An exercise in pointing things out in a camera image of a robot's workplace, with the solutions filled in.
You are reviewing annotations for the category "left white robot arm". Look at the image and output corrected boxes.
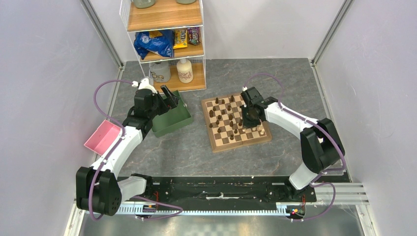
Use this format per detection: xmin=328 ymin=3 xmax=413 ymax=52
xmin=76 ymin=86 xmax=179 ymax=217

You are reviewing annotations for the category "yellow candy bag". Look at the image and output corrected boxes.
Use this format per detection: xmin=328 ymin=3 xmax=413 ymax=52
xmin=173 ymin=29 xmax=188 ymax=50

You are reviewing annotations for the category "brown candy bag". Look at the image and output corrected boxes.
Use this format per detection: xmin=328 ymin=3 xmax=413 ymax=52
xmin=187 ymin=27 xmax=201 ymax=46

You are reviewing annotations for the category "pink plastic tray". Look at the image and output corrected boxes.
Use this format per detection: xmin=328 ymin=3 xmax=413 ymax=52
xmin=84 ymin=120 xmax=121 ymax=156

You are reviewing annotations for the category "cream lotion bottle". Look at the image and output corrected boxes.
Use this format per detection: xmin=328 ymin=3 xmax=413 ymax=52
xmin=177 ymin=58 xmax=193 ymax=84

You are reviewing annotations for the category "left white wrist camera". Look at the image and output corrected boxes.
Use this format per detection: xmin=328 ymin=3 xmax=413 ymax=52
xmin=131 ymin=77 xmax=158 ymax=94

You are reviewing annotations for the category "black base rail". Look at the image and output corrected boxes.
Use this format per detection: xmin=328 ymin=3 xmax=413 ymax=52
xmin=117 ymin=177 xmax=317 ymax=216

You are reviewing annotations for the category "blue snack bag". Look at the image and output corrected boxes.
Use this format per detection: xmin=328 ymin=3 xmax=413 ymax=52
xmin=134 ymin=29 xmax=174 ymax=59

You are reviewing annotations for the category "green plastic tray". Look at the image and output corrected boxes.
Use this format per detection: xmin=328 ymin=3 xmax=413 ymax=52
xmin=152 ymin=91 xmax=194 ymax=138

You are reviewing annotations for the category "wooden chess board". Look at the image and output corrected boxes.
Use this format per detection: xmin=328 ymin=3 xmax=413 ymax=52
xmin=201 ymin=93 xmax=272 ymax=152

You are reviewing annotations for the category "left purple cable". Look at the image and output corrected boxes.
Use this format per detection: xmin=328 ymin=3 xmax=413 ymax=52
xmin=89 ymin=80 xmax=184 ymax=222

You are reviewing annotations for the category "white wire wooden shelf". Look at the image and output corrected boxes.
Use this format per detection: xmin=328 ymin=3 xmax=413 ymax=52
xmin=119 ymin=0 xmax=206 ymax=92

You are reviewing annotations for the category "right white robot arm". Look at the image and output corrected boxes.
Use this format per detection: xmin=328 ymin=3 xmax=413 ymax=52
xmin=241 ymin=87 xmax=346 ymax=201

